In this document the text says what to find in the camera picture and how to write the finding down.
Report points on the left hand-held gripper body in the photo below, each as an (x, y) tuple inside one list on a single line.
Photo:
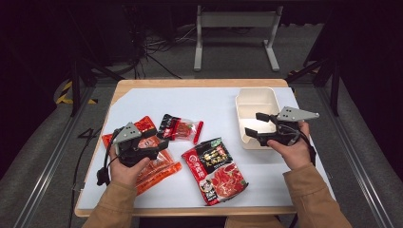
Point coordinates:
[(128, 134)]

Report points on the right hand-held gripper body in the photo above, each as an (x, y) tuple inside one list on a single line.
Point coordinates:
[(293, 114)]

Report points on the orange sauce packet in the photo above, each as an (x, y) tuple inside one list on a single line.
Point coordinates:
[(158, 172)]

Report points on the person's right hand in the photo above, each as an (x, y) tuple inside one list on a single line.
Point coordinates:
[(296, 155)]

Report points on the person's left hand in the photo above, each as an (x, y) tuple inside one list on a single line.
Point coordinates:
[(126, 175)]

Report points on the cream plastic container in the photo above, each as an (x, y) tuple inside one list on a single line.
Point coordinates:
[(253, 101)]

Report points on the small clear red packet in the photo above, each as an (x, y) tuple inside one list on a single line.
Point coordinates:
[(185, 128)]

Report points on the black tripod stand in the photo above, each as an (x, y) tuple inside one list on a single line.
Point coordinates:
[(76, 82), (332, 82)]

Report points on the black and red packet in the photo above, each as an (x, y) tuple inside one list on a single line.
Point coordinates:
[(215, 172)]

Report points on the white table mat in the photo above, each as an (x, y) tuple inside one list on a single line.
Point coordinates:
[(196, 101)]

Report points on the wooden table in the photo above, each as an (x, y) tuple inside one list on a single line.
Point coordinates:
[(190, 83)]

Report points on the yellow and black tape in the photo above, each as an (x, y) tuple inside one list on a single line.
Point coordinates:
[(63, 95)]

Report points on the grey metal stand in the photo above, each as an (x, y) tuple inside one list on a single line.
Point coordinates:
[(237, 19)]

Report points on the aluminium floor rail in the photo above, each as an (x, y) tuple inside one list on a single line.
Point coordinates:
[(47, 164), (355, 158)]

